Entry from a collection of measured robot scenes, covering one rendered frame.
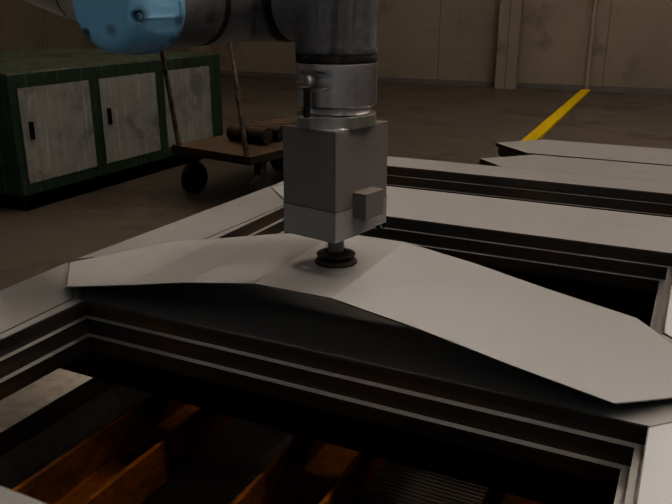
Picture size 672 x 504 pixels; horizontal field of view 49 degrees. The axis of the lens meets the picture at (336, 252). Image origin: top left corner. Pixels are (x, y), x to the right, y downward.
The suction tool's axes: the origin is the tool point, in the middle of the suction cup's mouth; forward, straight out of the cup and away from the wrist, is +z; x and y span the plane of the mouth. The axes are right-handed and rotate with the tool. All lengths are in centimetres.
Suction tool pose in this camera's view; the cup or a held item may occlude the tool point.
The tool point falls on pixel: (335, 272)
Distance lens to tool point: 74.1
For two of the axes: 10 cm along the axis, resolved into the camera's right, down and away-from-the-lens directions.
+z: 0.0, 9.5, 3.2
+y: 6.1, -2.5, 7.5
